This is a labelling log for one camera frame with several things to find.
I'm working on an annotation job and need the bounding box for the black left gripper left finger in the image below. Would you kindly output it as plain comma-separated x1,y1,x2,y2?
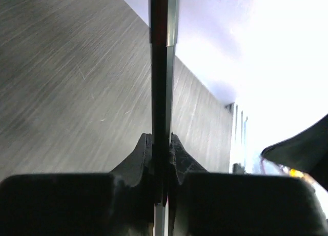
110,133,152,187

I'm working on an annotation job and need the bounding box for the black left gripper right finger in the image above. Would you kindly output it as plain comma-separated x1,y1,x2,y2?
170,133,207,185

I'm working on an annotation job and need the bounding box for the beige and black umbrella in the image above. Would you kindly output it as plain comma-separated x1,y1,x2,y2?
149,0,327,235

